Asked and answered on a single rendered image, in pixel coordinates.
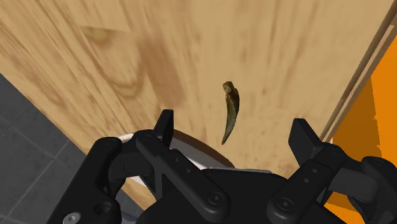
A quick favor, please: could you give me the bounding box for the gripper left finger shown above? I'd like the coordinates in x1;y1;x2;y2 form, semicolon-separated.
46;109;232;224

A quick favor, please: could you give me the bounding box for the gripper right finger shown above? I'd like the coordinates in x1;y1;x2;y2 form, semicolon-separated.
266;118;397;224

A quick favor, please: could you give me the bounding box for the white plate with brown rim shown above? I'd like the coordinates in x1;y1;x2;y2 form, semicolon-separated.
118;129;235;224

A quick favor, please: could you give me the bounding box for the orange cabinet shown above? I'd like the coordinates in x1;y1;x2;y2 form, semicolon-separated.
324;36;397;224

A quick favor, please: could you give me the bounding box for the olive brown curved pod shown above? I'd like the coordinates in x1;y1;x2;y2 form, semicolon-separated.
221;81;240;146

